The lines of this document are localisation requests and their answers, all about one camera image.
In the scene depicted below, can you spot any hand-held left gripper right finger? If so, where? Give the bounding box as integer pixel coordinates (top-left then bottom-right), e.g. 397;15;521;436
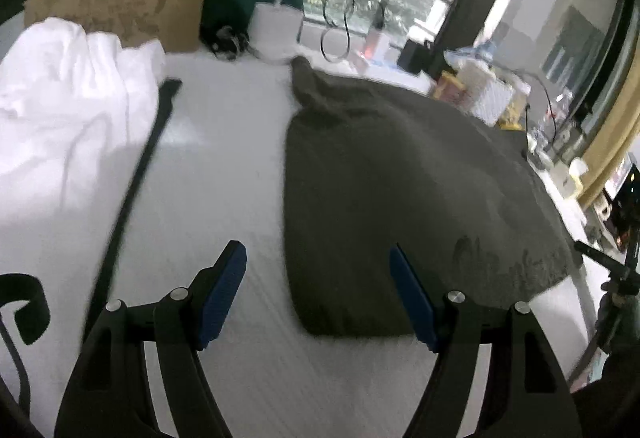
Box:
389;244;583;438

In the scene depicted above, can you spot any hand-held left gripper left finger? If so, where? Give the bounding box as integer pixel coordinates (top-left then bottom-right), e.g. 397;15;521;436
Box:
54;240;248;438

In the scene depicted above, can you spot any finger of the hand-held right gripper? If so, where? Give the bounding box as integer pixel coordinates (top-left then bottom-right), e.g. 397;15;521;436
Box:
572;239;628;276

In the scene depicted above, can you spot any olive green shirt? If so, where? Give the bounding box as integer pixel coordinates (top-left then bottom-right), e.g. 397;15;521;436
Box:
284;55;576;339

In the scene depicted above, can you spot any person's right forearm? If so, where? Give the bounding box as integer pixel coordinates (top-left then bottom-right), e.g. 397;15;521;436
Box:
570;293;640;438

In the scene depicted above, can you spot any black computer case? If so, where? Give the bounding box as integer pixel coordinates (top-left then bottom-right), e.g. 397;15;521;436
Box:
607;178;640;251

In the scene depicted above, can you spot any pale yellow tissue box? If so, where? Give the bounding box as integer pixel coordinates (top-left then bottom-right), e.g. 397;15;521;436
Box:
567;157;591;201

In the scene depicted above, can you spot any computer monitor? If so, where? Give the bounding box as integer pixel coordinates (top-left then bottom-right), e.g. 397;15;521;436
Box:
602;153;640;199

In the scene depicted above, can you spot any yellow curtain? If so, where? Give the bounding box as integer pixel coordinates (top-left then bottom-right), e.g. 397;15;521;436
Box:
575;83;640;219

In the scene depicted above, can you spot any white textured table cover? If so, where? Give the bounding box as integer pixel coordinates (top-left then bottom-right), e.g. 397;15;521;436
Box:
0;18;601;438

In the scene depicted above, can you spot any yellow packet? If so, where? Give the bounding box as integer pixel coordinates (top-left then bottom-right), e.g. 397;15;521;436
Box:
497;100;532;131

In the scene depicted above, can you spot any black curved hook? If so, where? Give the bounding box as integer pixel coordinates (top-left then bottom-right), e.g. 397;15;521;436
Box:
0;272;52;419

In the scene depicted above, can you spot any white plastic basket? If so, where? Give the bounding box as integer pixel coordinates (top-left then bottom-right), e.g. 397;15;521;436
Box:
457;57;518;126

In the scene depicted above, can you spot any red can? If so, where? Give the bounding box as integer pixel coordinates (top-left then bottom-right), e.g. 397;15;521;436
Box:
432;70;468;105

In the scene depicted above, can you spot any white power strip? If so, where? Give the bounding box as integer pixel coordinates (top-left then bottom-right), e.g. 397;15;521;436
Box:
350;58;433;91

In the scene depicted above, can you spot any light blue plastic bag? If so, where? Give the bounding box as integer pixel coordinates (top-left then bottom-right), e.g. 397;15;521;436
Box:
445;43;501;69

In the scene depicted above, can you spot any black charger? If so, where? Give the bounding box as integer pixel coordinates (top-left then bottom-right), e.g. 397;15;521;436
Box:
397;39;428;73

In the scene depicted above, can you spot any black key bunch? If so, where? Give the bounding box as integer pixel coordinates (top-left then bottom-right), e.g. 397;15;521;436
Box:
202;24;251;62

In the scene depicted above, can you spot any white charger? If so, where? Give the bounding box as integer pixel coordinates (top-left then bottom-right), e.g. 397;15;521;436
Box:
362;30;393;69

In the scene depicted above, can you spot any white crumpled garment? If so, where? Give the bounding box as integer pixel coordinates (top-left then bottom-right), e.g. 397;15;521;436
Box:
0;17;167;229

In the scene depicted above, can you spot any white desk lamp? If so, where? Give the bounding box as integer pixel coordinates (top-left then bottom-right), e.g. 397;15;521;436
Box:
249;0;318;61

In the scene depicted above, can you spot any cardboard box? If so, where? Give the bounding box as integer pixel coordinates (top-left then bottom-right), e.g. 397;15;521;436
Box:
24;0;211;54

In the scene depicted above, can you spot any black strap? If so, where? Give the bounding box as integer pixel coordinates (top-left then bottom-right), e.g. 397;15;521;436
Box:
82;78;183;339

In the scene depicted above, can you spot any looped black cable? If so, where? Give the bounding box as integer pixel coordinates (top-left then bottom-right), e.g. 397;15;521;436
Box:
320;0;357;64

